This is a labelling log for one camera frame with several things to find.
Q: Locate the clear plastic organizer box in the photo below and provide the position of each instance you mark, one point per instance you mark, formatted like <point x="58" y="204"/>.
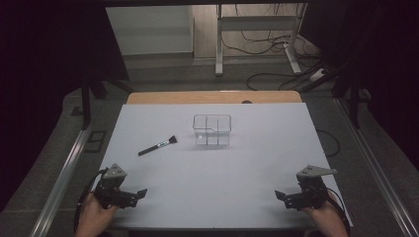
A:
<point x="212" y="130"/>

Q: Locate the white power strip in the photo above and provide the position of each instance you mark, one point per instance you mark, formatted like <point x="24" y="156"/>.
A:
<point x="317" y="74"/>

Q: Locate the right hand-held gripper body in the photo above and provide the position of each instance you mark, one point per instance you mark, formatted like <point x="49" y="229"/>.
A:
<point x="311" y="194"/>

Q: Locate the white cabinet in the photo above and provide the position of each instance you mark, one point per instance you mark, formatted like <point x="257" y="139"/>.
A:
<point x="151" y="31"/>

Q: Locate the aluminium floor rail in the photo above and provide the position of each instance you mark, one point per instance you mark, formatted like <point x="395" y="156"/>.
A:
<point x="62" y="184"/>
<point x="375" y="168"/>

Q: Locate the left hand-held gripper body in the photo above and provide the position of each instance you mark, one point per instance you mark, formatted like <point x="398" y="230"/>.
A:
<point x="112" y="192"/>

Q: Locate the dark curtain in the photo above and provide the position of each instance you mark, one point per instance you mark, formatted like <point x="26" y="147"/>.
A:
<point x="42" y="82"/>
<point x="378" y="65"/>

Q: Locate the person's right hand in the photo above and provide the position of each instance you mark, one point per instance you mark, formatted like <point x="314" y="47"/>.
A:
<point x="326" y="219"/>

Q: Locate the black makeup brush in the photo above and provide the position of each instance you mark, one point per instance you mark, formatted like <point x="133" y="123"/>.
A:
<point x="158" y="145"/>

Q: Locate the white metal desk frame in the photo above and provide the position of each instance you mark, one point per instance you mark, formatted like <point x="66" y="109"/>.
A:
<point x="257" y="23"/>

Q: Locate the white table cover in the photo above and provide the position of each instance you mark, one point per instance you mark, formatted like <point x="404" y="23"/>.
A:
<point x="214" y="177"/>

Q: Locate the black metal stand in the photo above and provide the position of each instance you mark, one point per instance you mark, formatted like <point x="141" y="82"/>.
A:
<point x="354" y="95"/>
<point x="86" y="98"/>

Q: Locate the person's left hand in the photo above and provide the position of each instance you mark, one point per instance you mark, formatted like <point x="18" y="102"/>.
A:
<point x="95" y="214"/>

